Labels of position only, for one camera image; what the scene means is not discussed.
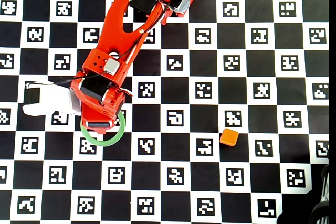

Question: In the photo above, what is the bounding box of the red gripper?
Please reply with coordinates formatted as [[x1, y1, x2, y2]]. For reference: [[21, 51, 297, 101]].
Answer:
[[80, 94, 126, 134]]

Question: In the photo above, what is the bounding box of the orange cube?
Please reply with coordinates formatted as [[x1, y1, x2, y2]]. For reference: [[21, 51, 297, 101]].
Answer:
[[219, 127, 240, 147]]

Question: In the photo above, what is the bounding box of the black white marker board mat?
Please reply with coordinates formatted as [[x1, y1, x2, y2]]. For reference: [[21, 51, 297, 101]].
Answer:
[[0, 0, 330, 224]]

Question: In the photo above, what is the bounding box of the green ring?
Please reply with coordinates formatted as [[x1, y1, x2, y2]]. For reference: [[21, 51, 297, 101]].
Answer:
[[80, 111, 126, 148]]

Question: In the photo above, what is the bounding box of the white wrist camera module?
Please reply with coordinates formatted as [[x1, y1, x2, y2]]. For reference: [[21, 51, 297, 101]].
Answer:
[[22, 80, 82, 116]]

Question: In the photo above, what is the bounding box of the grey duct tape patch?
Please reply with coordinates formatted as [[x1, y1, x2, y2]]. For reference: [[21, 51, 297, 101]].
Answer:
[[172, 0, 194, 15]]

